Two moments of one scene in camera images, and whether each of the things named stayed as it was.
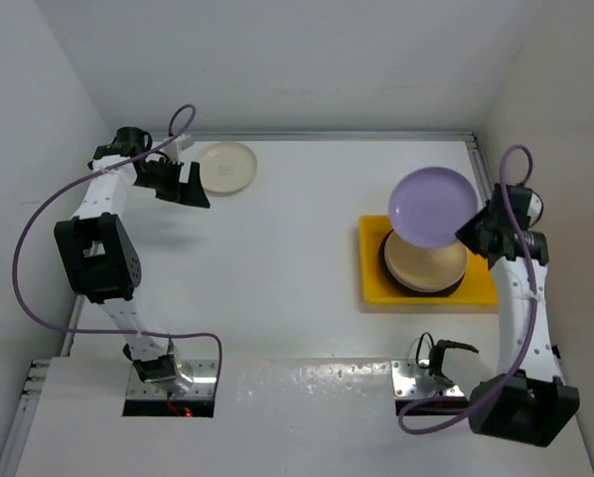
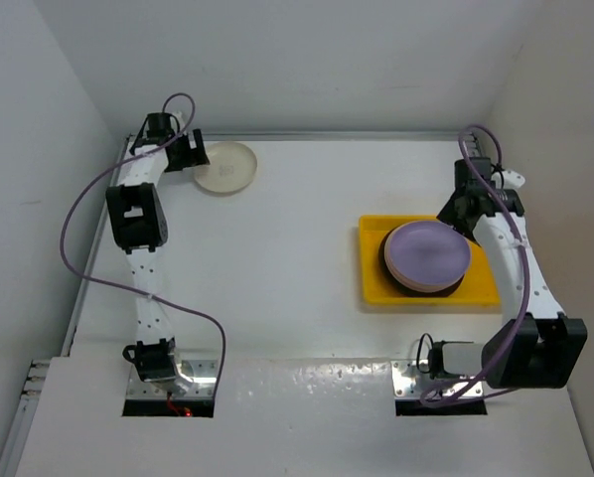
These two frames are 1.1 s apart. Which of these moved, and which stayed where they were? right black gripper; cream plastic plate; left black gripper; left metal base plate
Moved: left black gripper; right black gripper
Stayed: left metal base plate; cream plastic plate
